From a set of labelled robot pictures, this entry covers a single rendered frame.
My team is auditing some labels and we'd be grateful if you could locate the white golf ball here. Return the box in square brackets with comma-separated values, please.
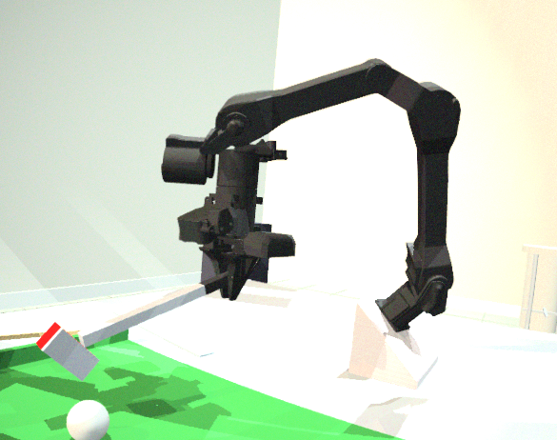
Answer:
[67, 400, 109, 440]

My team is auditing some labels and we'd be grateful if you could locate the white flat bar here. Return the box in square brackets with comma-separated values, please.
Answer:
[113, 310, 214, 357]

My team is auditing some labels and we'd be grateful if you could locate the green putting mat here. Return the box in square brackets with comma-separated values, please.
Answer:
[0, 340, 405, 440]

